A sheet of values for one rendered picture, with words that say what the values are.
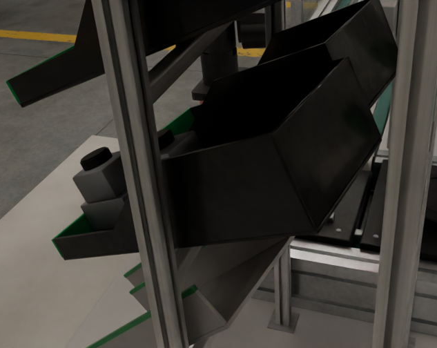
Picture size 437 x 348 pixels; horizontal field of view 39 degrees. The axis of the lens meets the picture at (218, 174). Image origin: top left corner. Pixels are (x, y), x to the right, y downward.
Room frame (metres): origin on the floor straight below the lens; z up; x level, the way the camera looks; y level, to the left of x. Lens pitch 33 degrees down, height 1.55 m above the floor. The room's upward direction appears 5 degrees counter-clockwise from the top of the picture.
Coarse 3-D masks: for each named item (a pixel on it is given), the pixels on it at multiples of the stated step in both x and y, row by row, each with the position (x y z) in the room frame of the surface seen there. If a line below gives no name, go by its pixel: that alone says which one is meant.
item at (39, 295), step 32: (64, 160) 1.19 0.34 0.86; (32, 192) 1.07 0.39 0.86; (64, 192) 1.06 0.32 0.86; (0, 224) 0.97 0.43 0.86; (32, 224) 0.96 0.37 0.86; (64, 224) 0.95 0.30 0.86; (0, 256) 0.87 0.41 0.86; (32, 256) 0.86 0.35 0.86; (128, 256) 0.84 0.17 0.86; (0, 288) 0.78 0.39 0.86; (32, 288) 0.78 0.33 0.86; (64, 288) 0.77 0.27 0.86; (96, 288) 0.76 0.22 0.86; (0, 320) 0.71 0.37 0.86; (32, 320) 0.70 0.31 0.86; (64, 320) 0.69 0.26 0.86
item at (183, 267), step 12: (228, 24) 0.50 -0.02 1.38; (204, 36) 0.45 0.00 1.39; (216, 36) 0.47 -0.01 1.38; (180, 48) 0.42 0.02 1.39; (192, 48) 0.43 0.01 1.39; (204, 48) 0.45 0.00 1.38; (168, 60) 0.40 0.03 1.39; (180, 60) 0.41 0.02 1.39; (192, 60) 0.43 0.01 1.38; (156, 72) 0.38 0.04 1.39; (168, 72) 0.39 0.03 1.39; (180, 72) 0.41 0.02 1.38; (156, 84) 0.37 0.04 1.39; (168, 84) 0.39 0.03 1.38; (156, 96) 0.37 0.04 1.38; (180, 252) 0.39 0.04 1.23; (192, 252) 0.39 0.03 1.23; (180, 264) 0.37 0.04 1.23; (180, 276) 0.37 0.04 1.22
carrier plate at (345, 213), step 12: (360, 180) 0.85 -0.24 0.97; (348, 192) 0.81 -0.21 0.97; (360, 192) 0.81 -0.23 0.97; (348, 204) 0.78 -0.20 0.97; (360, 204) 0.78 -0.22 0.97; (336, 216) 0.75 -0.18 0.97; (348, 216) 0.75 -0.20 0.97; (324, 228) 0.73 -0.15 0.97; (336, 228) 0.72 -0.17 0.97; (348, 228) 0.72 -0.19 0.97; (312, 240) 0.71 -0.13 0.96; (324, 240) 0.71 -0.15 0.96; (336, 240) 0.70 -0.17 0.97; (348, 240) 0.69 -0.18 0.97
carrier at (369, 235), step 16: (384, 160) 0.90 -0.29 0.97; (384, 176) 0.85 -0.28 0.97; (432, 176) 0.81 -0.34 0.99; (384, 192) 0.81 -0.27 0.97; (432, 192) 0.77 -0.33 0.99; (432, 208) 0.73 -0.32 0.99; (368, 224) 0.73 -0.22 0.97; (432, 224) 0.70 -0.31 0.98; (368, 240) 0.69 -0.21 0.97; (432, 240) 0.68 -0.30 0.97; (432, 256) 0.65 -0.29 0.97
